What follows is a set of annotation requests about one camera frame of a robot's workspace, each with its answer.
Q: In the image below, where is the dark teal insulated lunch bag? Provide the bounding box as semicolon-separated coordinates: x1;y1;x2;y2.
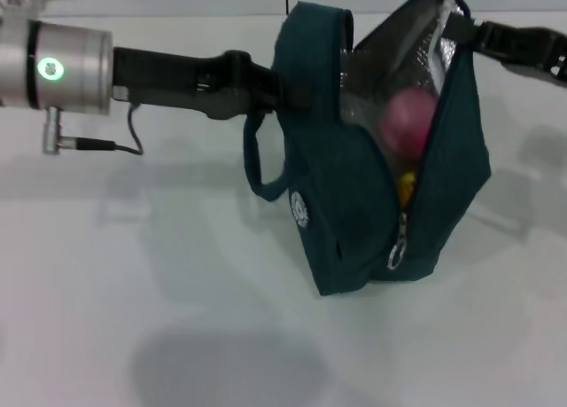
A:
243;0;493;298

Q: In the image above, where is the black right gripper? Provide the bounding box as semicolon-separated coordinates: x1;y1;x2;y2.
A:
445;14;567;88

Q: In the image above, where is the yellow banana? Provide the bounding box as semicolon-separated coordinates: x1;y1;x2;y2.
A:
395;169;421;209

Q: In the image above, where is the dark left wrist cable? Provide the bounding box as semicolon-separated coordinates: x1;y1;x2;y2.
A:
41;105;146;157

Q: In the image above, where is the pink peach toy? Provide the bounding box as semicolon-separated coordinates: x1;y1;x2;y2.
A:
383;90;439;160

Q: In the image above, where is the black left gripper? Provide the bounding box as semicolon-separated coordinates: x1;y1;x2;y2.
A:
113;47;311;122

